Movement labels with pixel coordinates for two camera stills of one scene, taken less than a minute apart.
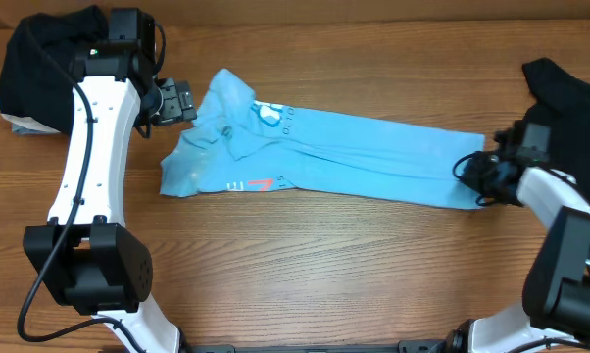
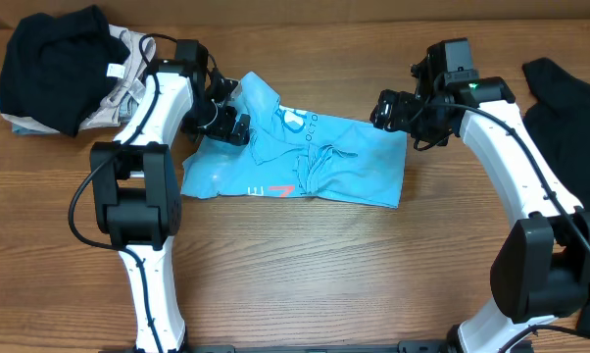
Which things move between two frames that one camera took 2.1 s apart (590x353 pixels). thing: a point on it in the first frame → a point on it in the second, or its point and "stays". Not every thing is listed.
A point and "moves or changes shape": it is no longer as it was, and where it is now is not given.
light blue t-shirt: (241, 143) moves or changes shape
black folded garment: (36, 79) stays
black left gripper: (185, 104) → (224, 124)
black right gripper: (478, 163) → (405, 105)
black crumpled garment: (578, 123) stays
